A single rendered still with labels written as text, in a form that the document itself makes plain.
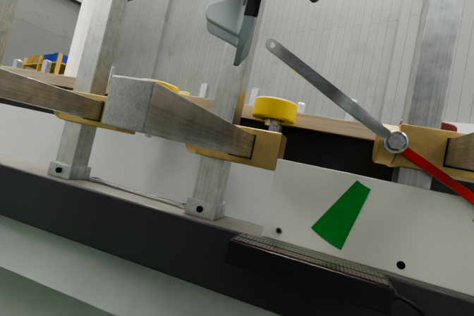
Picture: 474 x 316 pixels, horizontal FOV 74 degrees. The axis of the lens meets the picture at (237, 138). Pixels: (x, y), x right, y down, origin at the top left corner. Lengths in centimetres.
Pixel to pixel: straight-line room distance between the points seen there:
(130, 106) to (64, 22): 1199
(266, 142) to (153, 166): 38
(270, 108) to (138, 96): 38
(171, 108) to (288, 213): 25
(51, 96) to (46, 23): 1152
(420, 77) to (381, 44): 530
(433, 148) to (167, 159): 51
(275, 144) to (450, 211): 21
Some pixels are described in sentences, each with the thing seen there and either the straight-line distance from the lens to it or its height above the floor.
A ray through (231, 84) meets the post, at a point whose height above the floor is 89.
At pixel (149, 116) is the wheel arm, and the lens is 18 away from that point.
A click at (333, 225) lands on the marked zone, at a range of 40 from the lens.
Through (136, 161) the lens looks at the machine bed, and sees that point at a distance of 75.
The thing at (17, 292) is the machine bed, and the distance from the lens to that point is 101.
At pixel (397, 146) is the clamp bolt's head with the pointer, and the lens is 39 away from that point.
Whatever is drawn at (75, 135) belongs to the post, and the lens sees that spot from 57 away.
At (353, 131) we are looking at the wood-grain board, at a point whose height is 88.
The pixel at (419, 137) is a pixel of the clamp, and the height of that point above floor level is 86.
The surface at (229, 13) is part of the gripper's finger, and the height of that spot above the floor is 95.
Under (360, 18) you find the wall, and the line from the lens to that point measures 608.
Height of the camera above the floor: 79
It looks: 3 degrees up
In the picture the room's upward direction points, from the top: 12 degrees clockwise
